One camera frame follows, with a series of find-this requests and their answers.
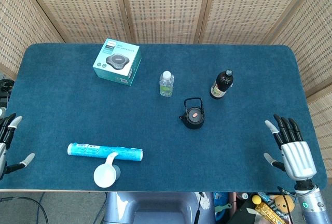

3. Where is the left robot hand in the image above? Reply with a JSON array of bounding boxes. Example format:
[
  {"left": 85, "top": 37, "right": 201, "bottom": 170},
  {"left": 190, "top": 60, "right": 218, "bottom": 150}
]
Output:
[{"left": 0, "top": 113, "right": 36, "bottom": 181}]

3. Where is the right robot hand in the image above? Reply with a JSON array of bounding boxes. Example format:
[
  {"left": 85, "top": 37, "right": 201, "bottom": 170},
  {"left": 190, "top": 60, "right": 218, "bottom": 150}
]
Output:
[{"left": 263, "top": 114, "right": 317, "bottom": 183}]

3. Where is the small black kettle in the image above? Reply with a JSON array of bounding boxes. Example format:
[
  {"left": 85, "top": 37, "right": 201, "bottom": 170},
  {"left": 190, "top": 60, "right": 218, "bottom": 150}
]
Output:
[{"left": 178, "top": 97, "right": 206, "bottom": 130}]

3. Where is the black equipment pile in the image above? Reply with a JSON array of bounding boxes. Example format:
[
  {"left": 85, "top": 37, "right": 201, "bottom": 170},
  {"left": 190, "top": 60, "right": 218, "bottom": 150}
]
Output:
[{"left": 0, "top": 78, "right": 16, "bottom": 108}]

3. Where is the yellow plush toy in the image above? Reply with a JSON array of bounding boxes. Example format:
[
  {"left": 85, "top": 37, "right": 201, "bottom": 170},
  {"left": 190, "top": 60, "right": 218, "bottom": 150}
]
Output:
[{"left": 273, "top": 195, "right": 296, "bottom": 213}]

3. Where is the yellow snack package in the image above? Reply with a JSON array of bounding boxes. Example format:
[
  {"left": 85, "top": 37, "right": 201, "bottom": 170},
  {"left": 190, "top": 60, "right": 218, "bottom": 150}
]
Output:
[{"left": 254, "top": 202, "right": 286, "bottom": 224}]

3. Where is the blue table mat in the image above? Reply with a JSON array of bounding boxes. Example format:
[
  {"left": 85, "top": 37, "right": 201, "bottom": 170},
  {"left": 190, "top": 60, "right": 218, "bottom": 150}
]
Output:
[{"left": 0, "top": 43, "right": 328, "bottom": 192}]

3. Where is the teal plastic scoop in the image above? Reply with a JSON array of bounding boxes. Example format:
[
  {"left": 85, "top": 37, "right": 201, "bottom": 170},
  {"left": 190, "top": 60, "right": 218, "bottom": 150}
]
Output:
[{"left": 215, "top": 203, "right": 233, "bottom": 217}]

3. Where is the light blue wrapped roll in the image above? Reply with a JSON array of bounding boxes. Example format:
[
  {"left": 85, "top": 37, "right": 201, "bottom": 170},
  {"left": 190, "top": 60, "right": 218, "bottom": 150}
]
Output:
[{"left": 67, "top": 143, "right": 144, "bottom": 162}]

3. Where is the dark glass bottle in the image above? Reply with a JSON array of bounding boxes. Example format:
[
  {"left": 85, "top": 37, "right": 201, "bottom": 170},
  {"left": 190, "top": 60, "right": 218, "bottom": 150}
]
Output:
[{"left": 209, "top": 69, "right": 233, "bottom": 100}]

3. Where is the white measuring scoop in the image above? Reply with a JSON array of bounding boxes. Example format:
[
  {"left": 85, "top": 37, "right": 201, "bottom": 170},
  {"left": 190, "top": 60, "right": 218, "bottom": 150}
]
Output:
[{"left": 93, "top": 152, "right": 121, "bottom": 189}]

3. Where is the teal speaker box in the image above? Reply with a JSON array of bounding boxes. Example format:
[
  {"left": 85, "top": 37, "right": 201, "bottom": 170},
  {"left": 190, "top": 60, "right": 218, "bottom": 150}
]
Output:
[{"left": 92, "top": 38, "right": 142, "bottom": 87}]

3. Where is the clear plastic water bottle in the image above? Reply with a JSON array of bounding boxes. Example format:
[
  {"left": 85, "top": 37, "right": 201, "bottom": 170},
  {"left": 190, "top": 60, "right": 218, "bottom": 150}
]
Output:
[{"left": 159, "top": 71, "right": 175, "bottom": 97}]

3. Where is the grey-blue robot torso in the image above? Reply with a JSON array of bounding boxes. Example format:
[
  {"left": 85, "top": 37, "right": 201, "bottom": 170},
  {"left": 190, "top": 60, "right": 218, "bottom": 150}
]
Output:
[{"left": 103, "top": 191, "right": 216, "bottom": 224}]

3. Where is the woven folding screen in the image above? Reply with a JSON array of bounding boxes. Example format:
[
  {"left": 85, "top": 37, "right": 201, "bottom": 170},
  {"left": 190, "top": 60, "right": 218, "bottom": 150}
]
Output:
[{"left": 0, "top": 0, "right": 332, "bottom": 178}]

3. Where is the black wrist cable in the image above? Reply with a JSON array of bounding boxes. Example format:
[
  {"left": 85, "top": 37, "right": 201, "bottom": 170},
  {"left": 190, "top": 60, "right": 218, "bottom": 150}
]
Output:
[{"left": 276, "top": 185, "right": 297, "bottom": 224}]

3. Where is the black floor cable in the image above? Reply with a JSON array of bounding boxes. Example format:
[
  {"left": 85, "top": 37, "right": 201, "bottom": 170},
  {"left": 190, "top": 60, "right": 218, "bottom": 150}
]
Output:
[{"left": 0, "top": 196, "right": 50, "bottom": 224}]

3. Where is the black torso cable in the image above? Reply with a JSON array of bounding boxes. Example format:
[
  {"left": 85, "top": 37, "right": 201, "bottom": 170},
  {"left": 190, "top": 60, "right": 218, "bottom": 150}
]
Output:
[{"left": 195, "top": 192, "right": 203, "bottom": 224}]

